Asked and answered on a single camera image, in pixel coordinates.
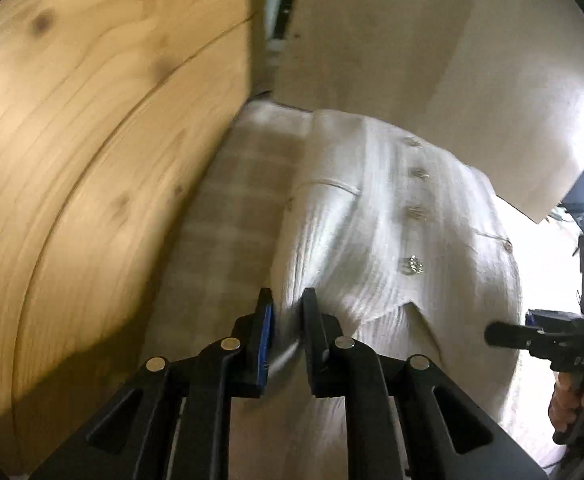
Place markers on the knotty pine wood panel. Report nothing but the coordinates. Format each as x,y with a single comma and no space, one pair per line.
97,135

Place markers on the person's right hand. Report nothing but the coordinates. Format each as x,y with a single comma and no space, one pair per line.
561,405

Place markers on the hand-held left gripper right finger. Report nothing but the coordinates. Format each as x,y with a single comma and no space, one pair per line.
312,330

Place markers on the light oak board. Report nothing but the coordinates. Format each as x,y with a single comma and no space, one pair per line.
421,50

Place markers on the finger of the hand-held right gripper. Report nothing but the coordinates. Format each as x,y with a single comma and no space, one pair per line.
551,321
511,339

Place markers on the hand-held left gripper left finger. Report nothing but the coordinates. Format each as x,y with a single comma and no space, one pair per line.
267,340

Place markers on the pink plaid blanket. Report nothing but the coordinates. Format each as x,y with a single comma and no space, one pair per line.
222,240

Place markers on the white ribbed knit cardigan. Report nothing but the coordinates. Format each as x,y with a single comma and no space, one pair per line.
371,240

